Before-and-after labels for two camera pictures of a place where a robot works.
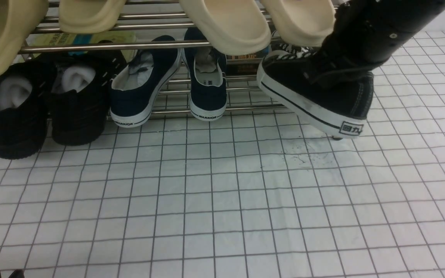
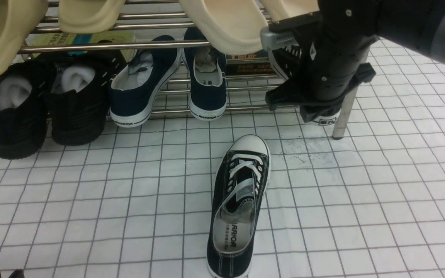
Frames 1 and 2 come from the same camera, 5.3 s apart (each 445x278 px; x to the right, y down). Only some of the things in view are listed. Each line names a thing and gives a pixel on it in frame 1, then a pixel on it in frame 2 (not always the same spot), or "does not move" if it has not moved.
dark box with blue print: (245, 65) does not move
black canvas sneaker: (298, 75) -> (241, 185)
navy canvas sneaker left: (137, 84) does not move
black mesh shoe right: (80, 95) does not move
